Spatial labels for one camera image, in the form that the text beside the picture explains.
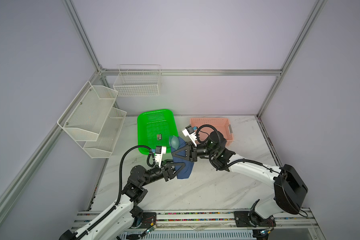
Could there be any pink plastic basket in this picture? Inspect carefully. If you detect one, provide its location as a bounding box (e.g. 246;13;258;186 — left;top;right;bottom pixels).
190;117;234;147

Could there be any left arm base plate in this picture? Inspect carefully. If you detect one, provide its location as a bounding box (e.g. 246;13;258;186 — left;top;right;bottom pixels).
131;212;157;229

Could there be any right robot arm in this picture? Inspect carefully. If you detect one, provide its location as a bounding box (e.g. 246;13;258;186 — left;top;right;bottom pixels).
169;131;308;225

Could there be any white mesh shelf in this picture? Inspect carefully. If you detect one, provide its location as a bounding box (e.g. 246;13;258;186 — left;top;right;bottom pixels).
57;82;118;142
84;108;127;159

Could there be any white mesh lower shelf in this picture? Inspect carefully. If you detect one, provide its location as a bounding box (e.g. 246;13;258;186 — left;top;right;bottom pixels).
84;108;127;159

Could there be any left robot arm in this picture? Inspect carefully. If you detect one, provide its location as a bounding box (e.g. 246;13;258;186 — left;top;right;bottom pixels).
60;162;186;240

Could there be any aluminium mounting rail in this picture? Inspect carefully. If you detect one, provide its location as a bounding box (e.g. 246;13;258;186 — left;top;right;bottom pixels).
68;207;319;233

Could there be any green plastic basket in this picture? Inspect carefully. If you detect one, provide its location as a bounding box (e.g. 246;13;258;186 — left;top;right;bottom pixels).
137;109;179;154

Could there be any dark blue paper napkin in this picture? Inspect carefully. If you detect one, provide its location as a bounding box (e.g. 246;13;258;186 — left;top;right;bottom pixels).
177;137;194;180

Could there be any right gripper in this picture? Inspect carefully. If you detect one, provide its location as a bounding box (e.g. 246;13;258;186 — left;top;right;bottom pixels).
172;141;217;164

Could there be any white wire wall basket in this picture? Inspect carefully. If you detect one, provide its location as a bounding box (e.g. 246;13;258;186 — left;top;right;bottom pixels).
113;65;162;97

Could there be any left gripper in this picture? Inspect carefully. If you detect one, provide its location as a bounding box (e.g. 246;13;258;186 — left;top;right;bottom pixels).
140;159;185;188

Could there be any white mesh upper shelf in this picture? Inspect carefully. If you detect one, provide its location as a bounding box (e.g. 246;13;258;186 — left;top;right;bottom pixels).
57;82;118;142

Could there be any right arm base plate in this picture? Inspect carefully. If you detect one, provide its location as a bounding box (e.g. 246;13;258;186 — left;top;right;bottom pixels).
234;211;276;228

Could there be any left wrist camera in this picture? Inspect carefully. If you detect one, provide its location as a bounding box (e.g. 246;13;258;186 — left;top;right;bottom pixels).
155;146;167;168

